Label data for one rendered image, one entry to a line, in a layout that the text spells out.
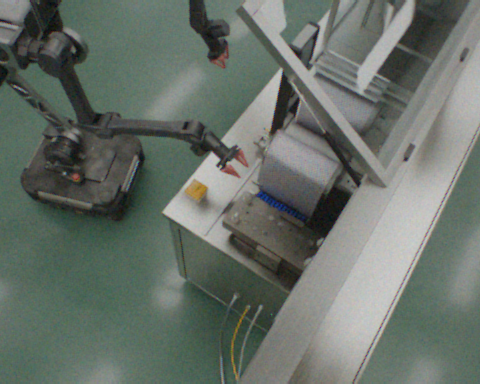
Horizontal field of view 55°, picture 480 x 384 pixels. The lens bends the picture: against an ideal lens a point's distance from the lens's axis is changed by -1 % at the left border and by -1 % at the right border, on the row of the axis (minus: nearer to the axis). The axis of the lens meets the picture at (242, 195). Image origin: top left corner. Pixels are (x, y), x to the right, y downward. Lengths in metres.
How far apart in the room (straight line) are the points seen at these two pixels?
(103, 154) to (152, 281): 0.80
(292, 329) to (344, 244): 0.23
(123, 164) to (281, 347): 2.02
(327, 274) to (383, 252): 0.34
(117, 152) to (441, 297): 2.12
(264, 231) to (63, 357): 1.45
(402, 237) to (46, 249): 2.15
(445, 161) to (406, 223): 0.27
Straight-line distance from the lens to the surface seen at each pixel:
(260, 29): 1.04
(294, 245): 1.76
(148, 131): 1.82
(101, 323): 2.77
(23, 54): 1.73
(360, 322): 1.29
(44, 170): 2.94
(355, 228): 1.13
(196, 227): 1.90
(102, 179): 2.77
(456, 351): 3.01
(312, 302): 1.04
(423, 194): 1.50
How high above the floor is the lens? 2.64
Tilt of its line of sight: 63 degrees down
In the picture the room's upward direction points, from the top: 8 degrees clockwise
